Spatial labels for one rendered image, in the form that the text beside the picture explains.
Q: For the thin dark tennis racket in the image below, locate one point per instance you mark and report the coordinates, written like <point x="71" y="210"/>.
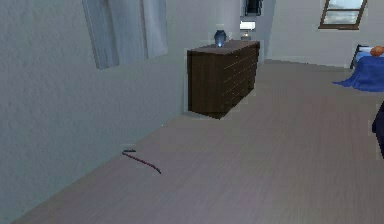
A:
<point x="142" y="161"/>

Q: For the dark blue chair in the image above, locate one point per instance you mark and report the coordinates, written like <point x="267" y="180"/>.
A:
<point x="379" y="128"/>

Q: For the dark brown chest of drawers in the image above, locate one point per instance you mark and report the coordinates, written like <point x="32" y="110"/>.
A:
<point x="213" y="80"/>

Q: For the blue vase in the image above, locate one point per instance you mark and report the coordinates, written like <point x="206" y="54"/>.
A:
<point x="220" y="38"/>

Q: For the small grey lamp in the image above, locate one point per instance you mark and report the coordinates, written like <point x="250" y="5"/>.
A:
<point x="246" y="36"/>

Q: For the blue covered bed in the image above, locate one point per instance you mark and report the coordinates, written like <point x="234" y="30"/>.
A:
<point x="366" y="75"/>

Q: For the brown framed window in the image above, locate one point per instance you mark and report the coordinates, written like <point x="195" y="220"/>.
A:
<point x="343" y="13"/>

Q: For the orange pillow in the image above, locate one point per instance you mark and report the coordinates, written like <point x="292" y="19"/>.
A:
<point x="377" y="51"/>

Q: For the dark framed wall picture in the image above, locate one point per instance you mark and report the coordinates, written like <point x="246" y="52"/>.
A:
<point x="253" y="6"/>

